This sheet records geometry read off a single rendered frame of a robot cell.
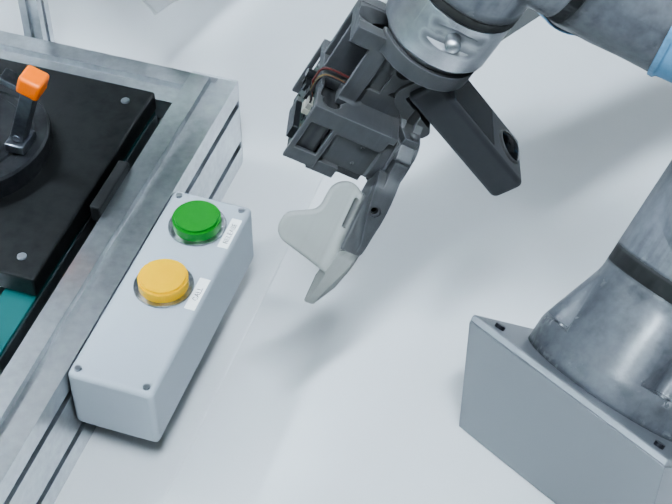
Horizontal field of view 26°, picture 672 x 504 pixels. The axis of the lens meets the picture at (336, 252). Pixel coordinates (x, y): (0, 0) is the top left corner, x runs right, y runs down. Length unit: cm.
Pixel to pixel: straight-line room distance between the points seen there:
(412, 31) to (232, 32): 65
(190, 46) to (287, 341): 42
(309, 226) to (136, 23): 62
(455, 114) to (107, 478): 41
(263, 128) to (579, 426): 52
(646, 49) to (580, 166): 51
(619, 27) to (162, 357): 43
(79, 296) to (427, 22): 40
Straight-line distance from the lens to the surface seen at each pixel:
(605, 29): 91
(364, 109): 98
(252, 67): 151
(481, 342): 110
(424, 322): 126
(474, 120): 99
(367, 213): 98
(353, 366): 123
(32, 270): 117
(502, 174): 101
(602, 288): 110
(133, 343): 112
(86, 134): 128
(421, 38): 92
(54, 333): 114
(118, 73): 136
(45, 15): 144
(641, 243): 109
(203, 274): 116
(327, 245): 101
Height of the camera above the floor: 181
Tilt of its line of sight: 46 degrees down
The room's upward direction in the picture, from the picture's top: straight up
